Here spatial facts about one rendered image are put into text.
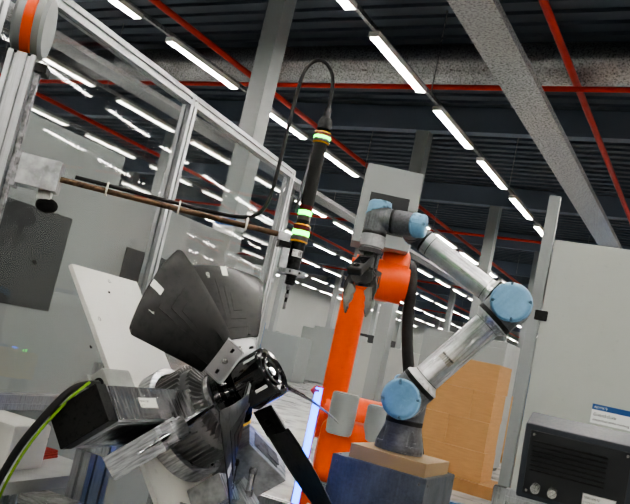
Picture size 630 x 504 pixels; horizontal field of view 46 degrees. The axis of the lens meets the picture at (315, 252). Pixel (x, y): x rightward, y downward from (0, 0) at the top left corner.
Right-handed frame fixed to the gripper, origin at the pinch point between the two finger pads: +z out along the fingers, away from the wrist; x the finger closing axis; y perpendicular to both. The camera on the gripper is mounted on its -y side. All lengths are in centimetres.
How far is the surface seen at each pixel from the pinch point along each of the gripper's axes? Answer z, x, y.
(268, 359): 19, -3, -59
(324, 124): -40, -1, -52
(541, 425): 20, -61, -21
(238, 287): 3, 14, -49
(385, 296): -38, 97, 332
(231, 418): 30, -11, -87
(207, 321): 13, 6, -75
